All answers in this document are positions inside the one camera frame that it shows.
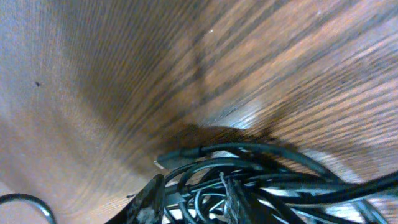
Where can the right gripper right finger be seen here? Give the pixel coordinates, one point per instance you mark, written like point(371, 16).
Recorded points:
point(241, 207)

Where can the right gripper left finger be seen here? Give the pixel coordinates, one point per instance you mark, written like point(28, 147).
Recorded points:
point(147, 207)

